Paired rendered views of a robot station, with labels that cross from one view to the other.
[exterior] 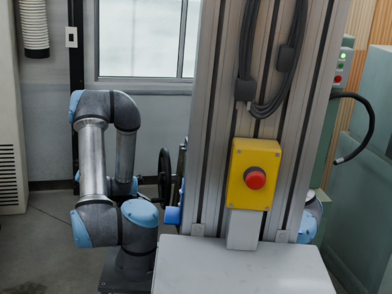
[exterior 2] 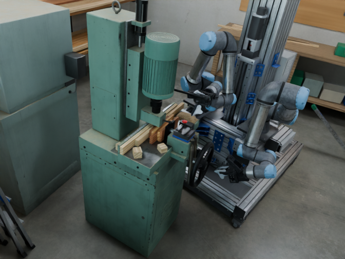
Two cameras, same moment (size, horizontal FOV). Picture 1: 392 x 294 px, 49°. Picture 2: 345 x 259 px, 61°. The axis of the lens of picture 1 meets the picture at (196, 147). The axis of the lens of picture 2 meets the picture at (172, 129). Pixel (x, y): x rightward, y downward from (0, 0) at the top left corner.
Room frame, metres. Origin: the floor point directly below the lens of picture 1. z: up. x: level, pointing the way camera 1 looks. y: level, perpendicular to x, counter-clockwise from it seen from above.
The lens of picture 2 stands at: (2.89, 0.79, 1.91)
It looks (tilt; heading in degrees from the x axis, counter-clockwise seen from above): 34 degrees down; 219
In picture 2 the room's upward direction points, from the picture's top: 8 degrees clockwise
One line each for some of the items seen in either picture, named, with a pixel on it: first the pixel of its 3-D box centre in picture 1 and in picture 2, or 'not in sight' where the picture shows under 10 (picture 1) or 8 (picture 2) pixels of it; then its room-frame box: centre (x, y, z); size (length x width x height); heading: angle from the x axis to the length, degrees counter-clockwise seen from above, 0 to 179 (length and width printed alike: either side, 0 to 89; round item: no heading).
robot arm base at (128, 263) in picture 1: (138, 253); (260, 122); (1.12, 0.15, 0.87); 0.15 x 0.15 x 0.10
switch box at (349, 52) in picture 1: (336, 67); not in sight; (1.77, -0.54, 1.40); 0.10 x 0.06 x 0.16; 103
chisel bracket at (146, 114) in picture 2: not in sight; (152, 116); (1.83, -0.22, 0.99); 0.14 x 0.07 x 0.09; 103
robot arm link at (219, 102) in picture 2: not in sight; (213, 102); (1.36, -0.11, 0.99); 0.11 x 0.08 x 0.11; 158
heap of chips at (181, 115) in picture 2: not in sight; (186, 116); (1.56, -0.17, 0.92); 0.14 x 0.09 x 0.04; 103
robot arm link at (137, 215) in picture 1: (137, 223); (266, 108); (1.12, 0.16, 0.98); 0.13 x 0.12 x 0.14; 107
